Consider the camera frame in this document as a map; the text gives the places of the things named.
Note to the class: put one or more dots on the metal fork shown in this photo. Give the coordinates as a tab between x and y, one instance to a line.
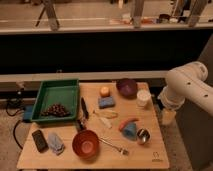
119	149

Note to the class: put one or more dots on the red bowl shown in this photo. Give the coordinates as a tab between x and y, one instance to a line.
85	144

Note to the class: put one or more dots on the yellow banana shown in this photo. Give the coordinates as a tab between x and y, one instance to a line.
106	114

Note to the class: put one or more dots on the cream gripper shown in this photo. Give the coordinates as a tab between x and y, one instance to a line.
167	116

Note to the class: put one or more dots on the grey blue cloth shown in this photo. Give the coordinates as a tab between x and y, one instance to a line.
55	143

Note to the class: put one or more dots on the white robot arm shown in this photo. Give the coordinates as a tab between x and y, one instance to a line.
185	82

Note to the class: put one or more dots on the purple bowl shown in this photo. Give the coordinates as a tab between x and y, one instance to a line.
127	87

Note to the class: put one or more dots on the pile of brown beans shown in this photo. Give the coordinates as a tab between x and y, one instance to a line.
57	110

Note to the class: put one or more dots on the white cup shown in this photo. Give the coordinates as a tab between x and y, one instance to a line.
143	97

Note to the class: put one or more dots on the green plastic tray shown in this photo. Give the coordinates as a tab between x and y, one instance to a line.
52	92

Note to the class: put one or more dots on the blue power box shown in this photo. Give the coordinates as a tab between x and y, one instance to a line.
28	114

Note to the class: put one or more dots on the blue sponge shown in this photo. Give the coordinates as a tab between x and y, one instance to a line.
106	102

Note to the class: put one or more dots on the black phone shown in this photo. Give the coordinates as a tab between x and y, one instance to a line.
40	141

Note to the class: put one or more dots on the small metal cup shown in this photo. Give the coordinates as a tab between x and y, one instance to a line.
143	136

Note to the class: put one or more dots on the orange apple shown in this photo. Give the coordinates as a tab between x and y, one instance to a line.
104	91

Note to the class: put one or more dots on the white plastic spoon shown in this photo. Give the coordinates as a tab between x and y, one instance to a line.
106	122

